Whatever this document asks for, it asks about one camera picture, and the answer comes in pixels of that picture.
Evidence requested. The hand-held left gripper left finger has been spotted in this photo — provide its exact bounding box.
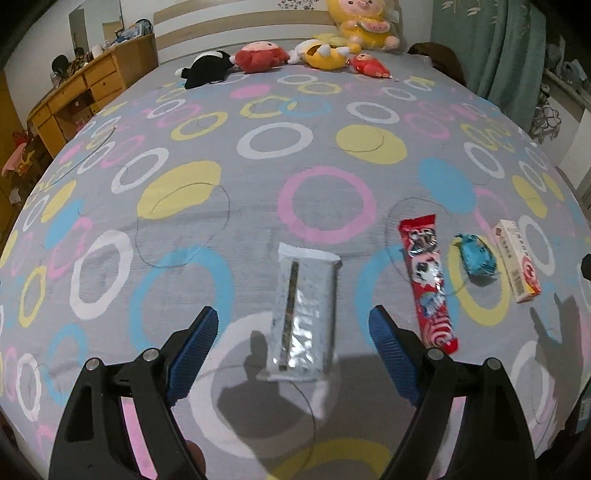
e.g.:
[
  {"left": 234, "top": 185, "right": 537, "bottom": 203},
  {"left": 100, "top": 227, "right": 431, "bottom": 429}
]
[{"left": 48, "top": 305, "right": 220, "bottom": 480}]

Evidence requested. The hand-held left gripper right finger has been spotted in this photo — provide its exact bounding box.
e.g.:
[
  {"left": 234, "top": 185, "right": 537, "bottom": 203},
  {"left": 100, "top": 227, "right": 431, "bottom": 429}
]
[{"left": 368, "top": 305, "right": 539, "bottom": 480}]

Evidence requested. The silver foil packet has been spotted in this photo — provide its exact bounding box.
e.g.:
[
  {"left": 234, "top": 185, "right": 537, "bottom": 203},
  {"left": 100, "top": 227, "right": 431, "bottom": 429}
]
[{"left": 256, "top": 242, "right": 343, "bottom": 384}]

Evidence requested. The person's left hand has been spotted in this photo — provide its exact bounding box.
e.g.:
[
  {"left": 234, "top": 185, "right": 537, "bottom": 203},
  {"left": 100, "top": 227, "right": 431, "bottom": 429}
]
[{"left": 187, "top": 440, "right": 207, "bottom": 480}]

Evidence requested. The red and white small box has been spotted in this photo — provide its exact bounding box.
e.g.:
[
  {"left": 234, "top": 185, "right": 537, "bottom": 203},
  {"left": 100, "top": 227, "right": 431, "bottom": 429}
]
[{"left": 493, "top": 219, "right": 543, "bottom": 304}]

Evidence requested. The red snack wrapper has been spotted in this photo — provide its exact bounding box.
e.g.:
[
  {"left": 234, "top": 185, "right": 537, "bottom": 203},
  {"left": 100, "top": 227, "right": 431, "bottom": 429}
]
[{"left": 398, "top": 215, "right": 460, "bottom": 355}]

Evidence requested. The crumpled blue candy wrapper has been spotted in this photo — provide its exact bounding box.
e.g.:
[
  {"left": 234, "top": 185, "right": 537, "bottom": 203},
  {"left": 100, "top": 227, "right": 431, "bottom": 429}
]
[{"left": 455, "top": 233, "right": 499, "bottom": 278}]

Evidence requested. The bed with circle-print sheet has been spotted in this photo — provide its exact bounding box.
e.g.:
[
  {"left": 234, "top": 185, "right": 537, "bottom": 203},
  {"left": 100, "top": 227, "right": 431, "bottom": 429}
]
[{"left": 0, "top": 46, "right": 591, "bottom": 480}]

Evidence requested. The green patterned curtain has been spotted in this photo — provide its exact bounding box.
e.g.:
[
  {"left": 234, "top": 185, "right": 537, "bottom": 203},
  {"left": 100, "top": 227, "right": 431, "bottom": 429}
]
[{"left": 431, "top": 0, "right": 555, "bottom": 121}]

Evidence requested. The brown chair back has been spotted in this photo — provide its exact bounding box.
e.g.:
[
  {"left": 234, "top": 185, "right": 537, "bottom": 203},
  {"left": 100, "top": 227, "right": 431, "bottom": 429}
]
[{"left": 406, "top": 42, "right": 467, "bottom": 86}]

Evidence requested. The wooden chair with clothes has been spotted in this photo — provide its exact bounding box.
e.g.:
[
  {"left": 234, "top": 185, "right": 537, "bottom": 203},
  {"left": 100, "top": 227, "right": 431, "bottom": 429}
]
[{"left": 0, "top": 131, "right": 51, "bottom": 185}]

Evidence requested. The wooden desk with drawers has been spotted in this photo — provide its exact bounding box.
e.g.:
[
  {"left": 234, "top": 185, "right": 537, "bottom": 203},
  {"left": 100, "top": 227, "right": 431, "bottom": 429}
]
[{"left": 27, "top": 33, "right": 158, "bottom": 155}]

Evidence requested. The black and white plush toy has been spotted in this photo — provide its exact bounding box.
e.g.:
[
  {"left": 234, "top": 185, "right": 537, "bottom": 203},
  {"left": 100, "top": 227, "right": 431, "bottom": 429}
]
[{"left": 175, "top": 51, "right": 234, "bottom": 89}]

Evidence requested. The small red plush toy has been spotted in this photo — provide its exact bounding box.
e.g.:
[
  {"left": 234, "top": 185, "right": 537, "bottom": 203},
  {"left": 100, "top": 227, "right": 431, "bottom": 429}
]
[{"left": 347, "top": 53, "right": 393, "bottom": 78}]

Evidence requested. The wooden wardrobe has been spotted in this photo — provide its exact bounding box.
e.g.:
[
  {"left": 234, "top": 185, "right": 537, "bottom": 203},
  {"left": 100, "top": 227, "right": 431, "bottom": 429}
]
[{"left": 0, "top": 74, "right": 24, "bottom": 153}]

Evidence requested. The red round plush toy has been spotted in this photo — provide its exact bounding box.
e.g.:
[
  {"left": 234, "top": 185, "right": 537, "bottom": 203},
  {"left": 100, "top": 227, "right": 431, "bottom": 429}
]
[{"left": 235, "top": 41, "right": 289, "bottom": 75}]

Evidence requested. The yellow and white plush toy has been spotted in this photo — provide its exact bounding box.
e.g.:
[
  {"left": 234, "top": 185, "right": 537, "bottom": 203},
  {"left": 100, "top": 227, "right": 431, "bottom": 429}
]
[{"left": 288, "top": 39, "right": 354, "bottom": 70}]

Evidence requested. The large yellow pig plush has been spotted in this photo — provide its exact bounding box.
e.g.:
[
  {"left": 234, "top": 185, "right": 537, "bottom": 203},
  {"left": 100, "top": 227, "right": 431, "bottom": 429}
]
[{"left": 325, "top": 0, "right": 402, "bottom": 52}]

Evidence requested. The wooden striped headboard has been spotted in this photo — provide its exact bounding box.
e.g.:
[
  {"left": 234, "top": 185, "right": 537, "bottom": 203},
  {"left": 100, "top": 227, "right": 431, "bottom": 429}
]
[{"left": 152, "top": 0, "right": 333, "bottom": 65}]

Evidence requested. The blue box on desk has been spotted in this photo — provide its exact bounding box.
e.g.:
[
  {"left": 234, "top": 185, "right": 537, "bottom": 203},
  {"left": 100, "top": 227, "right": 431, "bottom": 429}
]
[{"left": 115, "top": 19, "right": 153, "bottom": 42}]

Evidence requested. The wall mirror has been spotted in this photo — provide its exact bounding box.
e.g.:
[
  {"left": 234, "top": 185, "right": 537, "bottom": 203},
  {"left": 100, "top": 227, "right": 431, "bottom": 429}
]
[{"left": 68, "top": 0, "right": 123, "bottom": 56}]

